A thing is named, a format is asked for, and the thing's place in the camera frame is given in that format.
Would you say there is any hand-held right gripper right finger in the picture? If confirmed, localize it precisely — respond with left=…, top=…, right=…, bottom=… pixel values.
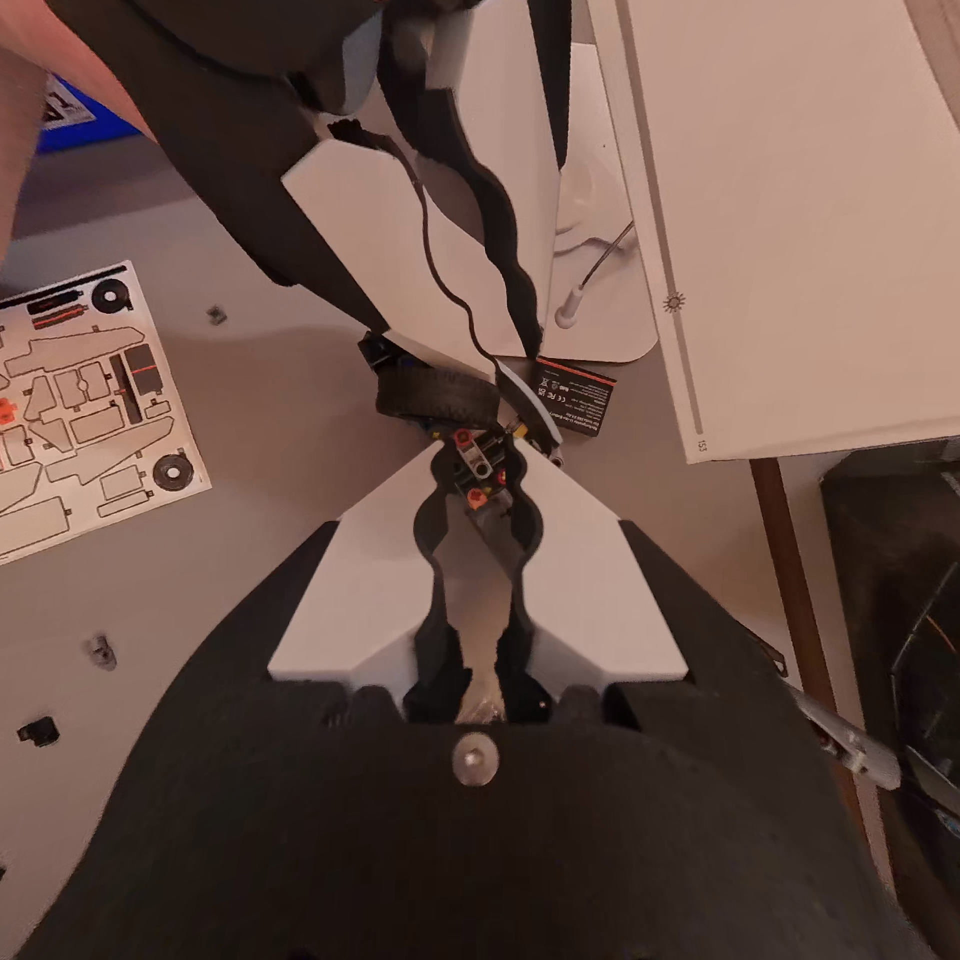
left=508, top=435, right=691, bottom=684

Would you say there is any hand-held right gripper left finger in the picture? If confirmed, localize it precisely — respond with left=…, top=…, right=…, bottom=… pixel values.
left=266, top=437, right=453, bottom=685

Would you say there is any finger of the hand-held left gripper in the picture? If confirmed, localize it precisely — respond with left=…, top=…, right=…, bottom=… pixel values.
left=378, top=0, right=561, bottom=360
left=279, top=137, right=502, bottom=376

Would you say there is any grey lego car model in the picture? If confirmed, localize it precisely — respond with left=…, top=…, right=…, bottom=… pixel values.
left=358, top=330, right=905, bottom=793

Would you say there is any person's left forearm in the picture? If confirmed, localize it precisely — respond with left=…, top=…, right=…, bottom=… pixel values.
left=0, top=0, right=164, bottom=261

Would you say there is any blue box with tag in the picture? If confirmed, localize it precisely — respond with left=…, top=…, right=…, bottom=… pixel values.
left=36, top=71, right=145, bottom=156

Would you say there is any black battery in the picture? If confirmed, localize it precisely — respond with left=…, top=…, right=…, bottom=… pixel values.
left=533, top=355, right=618, bottom=438

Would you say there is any white stand base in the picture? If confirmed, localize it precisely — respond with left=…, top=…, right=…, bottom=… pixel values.
left=551, top=41, right=663, bottom=366

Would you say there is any white instruction booklet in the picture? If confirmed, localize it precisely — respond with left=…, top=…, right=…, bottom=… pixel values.
left=585, top=0, right=960, bottom=465

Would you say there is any sticker sheet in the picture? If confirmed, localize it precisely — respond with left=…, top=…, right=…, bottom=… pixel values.
left=0, top=260, right=213, bottom=566

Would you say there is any thin cable with white plug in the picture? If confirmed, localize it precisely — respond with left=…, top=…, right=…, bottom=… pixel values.
left=552, top=220, right=636, bottom=331

